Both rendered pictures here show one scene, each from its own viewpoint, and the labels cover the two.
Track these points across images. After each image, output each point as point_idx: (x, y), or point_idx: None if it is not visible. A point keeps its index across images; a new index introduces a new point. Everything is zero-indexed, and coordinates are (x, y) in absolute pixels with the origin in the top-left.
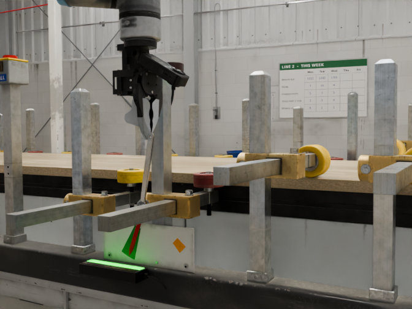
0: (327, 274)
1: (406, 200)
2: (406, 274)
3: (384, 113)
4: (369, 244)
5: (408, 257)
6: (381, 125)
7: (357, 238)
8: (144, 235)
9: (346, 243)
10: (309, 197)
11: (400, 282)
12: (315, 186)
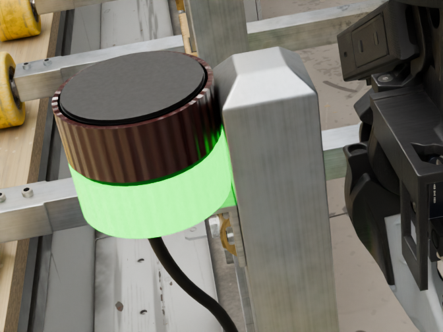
0: None
1: (42, 161)
2: (78, 275)
3: None
4: (62, 280)
5: (70, 249)
6: None
7: (59, 289)
8: None
9: (61, 315)
10: (27, 297)
11: (82, 294)
12: (22, 260)
